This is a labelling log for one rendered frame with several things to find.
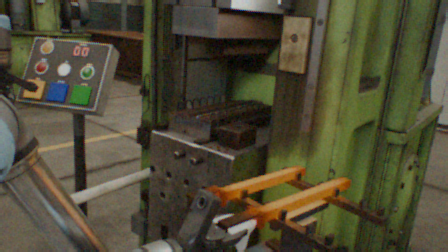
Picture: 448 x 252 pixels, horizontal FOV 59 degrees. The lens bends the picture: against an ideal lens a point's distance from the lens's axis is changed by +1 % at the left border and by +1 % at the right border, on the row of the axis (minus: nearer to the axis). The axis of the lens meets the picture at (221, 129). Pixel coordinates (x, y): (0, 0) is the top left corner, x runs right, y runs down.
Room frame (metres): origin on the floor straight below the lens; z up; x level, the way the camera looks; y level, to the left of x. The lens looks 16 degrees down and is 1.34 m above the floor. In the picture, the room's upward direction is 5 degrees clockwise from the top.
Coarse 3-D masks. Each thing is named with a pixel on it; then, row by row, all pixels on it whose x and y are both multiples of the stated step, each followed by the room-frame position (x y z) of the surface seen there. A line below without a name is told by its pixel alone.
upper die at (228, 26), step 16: (176, 16) 1.41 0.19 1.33; (192, 16) 1.36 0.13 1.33; (208, 16) 1.32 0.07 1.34; (224, 16) 1.33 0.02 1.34; (240, 16) 1.40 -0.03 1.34; (256, 16) 1.48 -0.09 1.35; (272, 16) 1.58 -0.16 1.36; (176, 32) 1.40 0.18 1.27; (192, 32) 1.36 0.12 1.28; (208, 32) 1.32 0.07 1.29; (224, 32) 1.33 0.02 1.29; (240, 32) 1.41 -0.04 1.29; (256, 32) 1.49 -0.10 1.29; (272, 32) 1.59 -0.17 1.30
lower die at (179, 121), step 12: (192, 108) 1.52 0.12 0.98; (204, 108) 1.49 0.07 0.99; (264, 108) 1.59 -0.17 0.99; (180, 120) 1.38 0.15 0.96; (192, 120) 1.35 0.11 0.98; (204, 120) 1.32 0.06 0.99; (216, 120) 1.33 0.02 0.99; (228, 120) 1.38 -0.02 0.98; (180, 132) 1.38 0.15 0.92; (192, 132) 1.35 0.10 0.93; (204, 132) 1.31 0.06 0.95
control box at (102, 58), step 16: (32, 48) 1.61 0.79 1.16; (64, 48) 1.59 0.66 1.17; (96, 48) 1.57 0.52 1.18; (112, 48) 1.58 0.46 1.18; (32, 64) 1.57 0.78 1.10; (48, 64) 1.56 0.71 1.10; (64, 64) 1.55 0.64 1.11; (80, 64) 1.55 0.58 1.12; (96, 64) 1.54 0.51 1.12; (112, 64) 1.58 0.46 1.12; (48, 80) 1.53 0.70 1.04; (64, 80) 1.52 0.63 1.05; (80, 80) 1.51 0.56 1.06; (96, 80) 1.50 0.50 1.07; (112, 80) 1.57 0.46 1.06; (96, 96) 1.47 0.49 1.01; (80, 112) 1.50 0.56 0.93; (96, 112) 1.45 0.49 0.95
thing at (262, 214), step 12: (336, 180) 0.97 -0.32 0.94; (348, 180) 0.98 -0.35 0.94; (300, 192) 0.87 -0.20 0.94; (312, 192) 0.88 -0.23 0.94; (324, 192) 0.90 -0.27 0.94; (276, 204) 0.80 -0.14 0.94; (288, 204) 0.81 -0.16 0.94; (300, 204) 0.84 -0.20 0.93; (240, 216) 0.72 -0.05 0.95; (252, 216) 0.73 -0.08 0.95; (264, 216) 0.74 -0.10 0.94; (276, 216) 0.78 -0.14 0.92; (228, 228) 0.68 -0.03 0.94
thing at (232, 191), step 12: (288, 168) 1.03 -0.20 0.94; (300, 168) 1.04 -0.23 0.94; (252, 180) 0.92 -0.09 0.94; (264, 180) 0.93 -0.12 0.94; (276, 180) 0.96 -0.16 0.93; (288, 180) 0.99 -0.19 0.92; (192, 192) 0.80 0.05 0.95; (216, 192) 0.82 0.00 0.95; (228, 192) 0.84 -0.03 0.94; (252, 192) 0.90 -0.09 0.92
